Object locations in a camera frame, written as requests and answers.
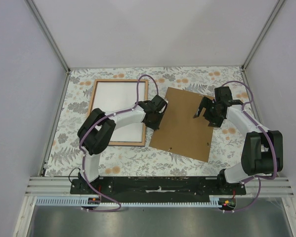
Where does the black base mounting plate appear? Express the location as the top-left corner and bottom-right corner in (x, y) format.
(70, 175), (247, 204)

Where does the floral patterned table mat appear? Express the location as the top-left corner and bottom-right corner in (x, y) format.
(43, 67), (249, 177)

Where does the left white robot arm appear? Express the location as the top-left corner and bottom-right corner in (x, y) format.
(77, 95), (168, 194)

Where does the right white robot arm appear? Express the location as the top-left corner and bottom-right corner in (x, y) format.
(194, 86), (284, 195)

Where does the boardwalk landscape photo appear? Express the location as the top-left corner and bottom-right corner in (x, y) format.
(91, 82), (147, 143)

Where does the white slotted cable duct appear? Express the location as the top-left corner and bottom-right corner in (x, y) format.
(36, 197), (231, 208)

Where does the brown cardboard backing board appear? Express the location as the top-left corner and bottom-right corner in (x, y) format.
(150, 87), (213, 162)

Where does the wooden picture frame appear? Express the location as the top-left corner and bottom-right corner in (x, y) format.
(86, 79), (149, 147)

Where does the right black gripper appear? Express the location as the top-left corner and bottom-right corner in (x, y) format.
(193, 97), (224, 128)

